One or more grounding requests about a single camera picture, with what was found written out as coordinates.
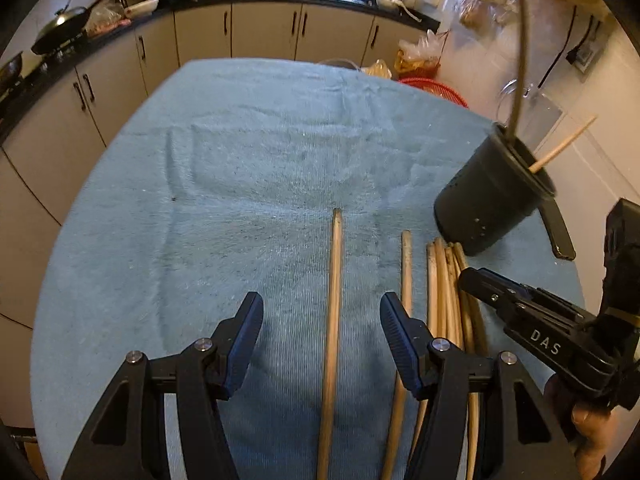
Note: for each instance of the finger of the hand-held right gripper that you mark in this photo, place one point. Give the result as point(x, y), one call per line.
point(500, 290)

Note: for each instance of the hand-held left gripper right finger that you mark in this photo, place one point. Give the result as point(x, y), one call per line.
point(400, 347)

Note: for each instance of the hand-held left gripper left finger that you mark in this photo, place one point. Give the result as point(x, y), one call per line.
point(244, 345)

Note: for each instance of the bundle of wooden chopsticks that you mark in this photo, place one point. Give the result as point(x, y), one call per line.
point(442, 300)

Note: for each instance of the long wooden chopstick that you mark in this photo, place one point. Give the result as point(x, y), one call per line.
point(332, 335)
point(406, 270)
point(565, 145)
point(520, 60)

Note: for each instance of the black chopstick holder cup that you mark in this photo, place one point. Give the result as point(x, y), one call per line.
point(485, 200)

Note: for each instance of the person's right hand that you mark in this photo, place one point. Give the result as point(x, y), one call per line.
point(592, 425)

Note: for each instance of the black smartphone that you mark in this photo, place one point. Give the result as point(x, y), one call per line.
point(559, 232)

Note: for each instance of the blue towel table cover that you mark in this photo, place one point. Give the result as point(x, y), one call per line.
point(225, 170)

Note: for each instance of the clear glass mug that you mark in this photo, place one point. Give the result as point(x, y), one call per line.
point(537, 110)

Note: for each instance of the red plastic basket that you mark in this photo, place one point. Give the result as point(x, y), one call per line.
point(435, 89)

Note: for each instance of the clear plastic bag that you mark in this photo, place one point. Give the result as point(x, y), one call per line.
point(420, 52)

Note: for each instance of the yellow plastic bag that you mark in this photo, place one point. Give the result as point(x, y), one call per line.
point(377, 69)

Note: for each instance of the white ladle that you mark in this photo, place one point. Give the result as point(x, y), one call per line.
point(400, 7)

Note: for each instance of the black kitchen countertop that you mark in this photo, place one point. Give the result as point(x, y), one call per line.
point(150, 10)

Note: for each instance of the packaged food on counter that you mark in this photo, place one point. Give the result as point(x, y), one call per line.
point(107, 20)

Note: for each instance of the white bowl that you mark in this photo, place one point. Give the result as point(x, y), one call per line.
point(142, 6)

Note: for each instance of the dark frying pan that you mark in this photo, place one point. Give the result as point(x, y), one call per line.
point(10, 72)

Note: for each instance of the black wok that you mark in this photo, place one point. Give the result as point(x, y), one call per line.
point(60, 25)

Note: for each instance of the wall socket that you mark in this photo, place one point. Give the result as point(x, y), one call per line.
point(586, 55)

